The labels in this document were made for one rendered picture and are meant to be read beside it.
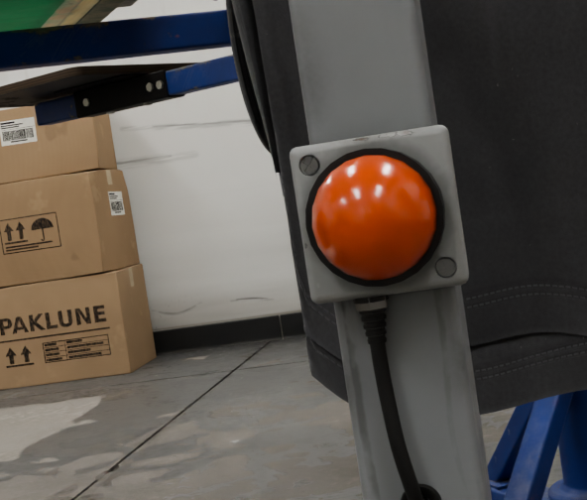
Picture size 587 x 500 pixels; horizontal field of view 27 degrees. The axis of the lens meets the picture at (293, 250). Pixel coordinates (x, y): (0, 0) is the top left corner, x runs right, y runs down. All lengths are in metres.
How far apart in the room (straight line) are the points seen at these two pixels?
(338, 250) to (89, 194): 4.75
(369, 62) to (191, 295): 5.14
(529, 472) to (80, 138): 3.58
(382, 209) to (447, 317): 0.06
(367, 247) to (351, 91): 0.06
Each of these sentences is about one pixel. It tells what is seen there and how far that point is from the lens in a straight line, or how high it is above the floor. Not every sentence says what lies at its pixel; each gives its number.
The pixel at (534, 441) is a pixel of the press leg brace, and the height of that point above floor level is 0.23.
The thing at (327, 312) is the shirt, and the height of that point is 0.59.
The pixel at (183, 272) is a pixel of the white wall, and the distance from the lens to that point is 5.52.
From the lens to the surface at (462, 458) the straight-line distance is 0.41.
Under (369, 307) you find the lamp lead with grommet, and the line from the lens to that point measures 0.39.
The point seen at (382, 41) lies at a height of 0.70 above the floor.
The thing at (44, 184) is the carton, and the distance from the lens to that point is 5.18.
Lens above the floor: 0.66
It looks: 3 degrees down
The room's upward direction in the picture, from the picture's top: 9 degrees counter-clockwise
